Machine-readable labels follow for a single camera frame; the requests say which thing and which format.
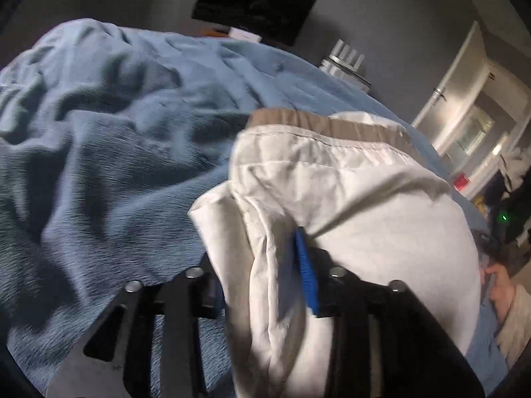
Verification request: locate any white appliance with prongs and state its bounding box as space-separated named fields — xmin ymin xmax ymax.
xmin=318 ymin=39 xmax=372 ymax=93

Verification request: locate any person's right hand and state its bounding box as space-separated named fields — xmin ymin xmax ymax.
xmin=483 ymin=263 xmax=520 ymax=325

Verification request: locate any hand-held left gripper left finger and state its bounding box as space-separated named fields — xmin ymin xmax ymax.
xmin=45 ymin=254 xmax=222 ymax=398

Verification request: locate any person's right forearm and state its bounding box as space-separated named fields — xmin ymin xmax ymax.
xmin=495 ymin=284 xmax=531 ymax=362

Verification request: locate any white door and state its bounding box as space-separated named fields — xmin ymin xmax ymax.
xmin=410 ymin=21 xmax=495 ymax=134

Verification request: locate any blue blanket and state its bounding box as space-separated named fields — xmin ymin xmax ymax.
xmin=0 ymin=18 xmax=512 ymax=398

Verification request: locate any black wall television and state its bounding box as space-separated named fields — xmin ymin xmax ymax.
xmin=191 ymin=0 xmax=320 ymax=47

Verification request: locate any small white box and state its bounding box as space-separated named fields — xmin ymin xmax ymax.
xmin=228 ymin=27 xmax=263 ymax=43

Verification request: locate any cream white garment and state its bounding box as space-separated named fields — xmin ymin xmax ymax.
xmin=188 ymin=108 xmax=483 ymax=398

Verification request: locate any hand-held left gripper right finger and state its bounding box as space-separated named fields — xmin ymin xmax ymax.
xmin=294 ymin=227 xmax=485 ymax=398

